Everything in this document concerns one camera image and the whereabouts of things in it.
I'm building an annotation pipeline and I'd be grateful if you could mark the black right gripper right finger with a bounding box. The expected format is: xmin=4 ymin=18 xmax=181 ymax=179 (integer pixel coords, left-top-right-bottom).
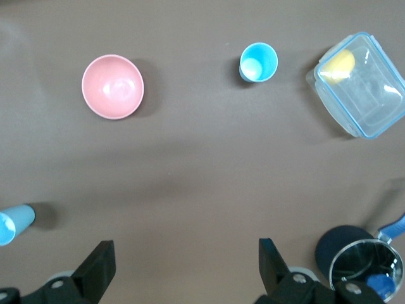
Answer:
xmin=255 ymin=237 xmax=387 ymax=304

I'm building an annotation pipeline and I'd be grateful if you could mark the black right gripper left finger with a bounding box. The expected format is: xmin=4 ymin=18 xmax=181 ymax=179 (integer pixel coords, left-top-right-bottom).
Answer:
xmin=0 ymin=239 xmax=116 ymax=304

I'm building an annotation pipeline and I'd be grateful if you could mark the pale blue cup with paper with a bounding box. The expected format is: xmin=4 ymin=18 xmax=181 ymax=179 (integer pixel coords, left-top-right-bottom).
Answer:
xmin=0 ymin=203 xmax=37 ymax=247

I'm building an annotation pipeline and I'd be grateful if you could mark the brown table cover mat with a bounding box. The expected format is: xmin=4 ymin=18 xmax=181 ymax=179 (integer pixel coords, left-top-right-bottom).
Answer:
xmin=0 ymin=0 xmax=405 ymax=304

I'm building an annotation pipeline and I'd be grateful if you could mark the pink bowl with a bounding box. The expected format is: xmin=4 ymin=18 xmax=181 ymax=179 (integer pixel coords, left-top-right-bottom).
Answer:
xmin=80 ymin=54 xmax=146 ymax=121

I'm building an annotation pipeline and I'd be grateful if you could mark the clear plastic lidded container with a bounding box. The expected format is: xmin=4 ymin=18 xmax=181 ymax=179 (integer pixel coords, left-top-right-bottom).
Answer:
xmin=305 ymin=30 xmax=405 ymax=141

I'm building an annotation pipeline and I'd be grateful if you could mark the bright blue plastic cup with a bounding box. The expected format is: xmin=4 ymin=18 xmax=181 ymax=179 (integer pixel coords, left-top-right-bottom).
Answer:
xmin=237 ymin=42 xmax=280 ymax=84

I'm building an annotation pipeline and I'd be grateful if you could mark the yellow round food piece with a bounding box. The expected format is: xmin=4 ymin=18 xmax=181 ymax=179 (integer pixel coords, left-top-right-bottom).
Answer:
xmin=319 ymin=48 xmax=356 ymax=86

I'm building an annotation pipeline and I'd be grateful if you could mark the black saucepan with blue handle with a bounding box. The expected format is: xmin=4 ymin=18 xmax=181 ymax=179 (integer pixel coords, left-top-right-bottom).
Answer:
xmin=314 ymin=212 xmax=405 ymax=303

